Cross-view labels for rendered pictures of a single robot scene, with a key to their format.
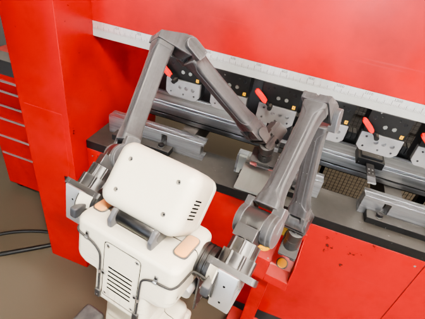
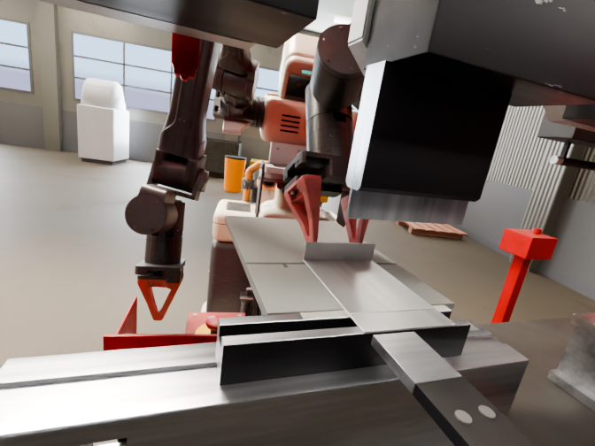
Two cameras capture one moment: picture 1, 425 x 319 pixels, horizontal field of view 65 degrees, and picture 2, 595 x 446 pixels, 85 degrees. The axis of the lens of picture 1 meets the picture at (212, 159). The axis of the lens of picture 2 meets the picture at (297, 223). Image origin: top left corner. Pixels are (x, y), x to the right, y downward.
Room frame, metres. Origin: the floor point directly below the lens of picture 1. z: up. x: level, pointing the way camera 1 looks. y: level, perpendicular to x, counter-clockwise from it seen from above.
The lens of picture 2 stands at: (1.38, -0.44, 1.13)
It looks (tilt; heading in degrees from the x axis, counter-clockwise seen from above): 15 degrees down; 146
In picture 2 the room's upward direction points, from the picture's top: 9 degrees clockwise
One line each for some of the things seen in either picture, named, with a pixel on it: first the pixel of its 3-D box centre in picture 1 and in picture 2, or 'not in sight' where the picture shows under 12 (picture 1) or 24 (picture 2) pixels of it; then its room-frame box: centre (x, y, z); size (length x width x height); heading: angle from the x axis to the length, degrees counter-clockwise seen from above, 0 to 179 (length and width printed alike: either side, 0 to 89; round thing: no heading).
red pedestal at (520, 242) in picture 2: not in sight; (508, 296); (0.66, 1.58, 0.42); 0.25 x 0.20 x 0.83; 167
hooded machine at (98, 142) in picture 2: not in sight; (104, 121); (-6.60, -0.12, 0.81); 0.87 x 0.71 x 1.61; 158
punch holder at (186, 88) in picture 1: (187, 76); not in sight; (1.33, 0.17, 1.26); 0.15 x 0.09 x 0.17; 77
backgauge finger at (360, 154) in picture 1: (370, 165); not in sight; (1.29, -0.71, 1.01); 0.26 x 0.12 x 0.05; 167
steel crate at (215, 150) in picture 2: not in sight; (219, 157); (-5.73, 2.04, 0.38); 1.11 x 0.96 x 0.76; 157
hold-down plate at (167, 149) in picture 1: (141, 143); not in sight; (1.32, 0.35, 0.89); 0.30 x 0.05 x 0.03; 77
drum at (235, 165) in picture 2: not in sight; (234, 173); (-4.06, 1.75, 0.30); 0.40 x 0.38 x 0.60; 158
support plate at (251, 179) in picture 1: (263, 175); (313, 253); (1.09, -0.22, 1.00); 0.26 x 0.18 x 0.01; 167
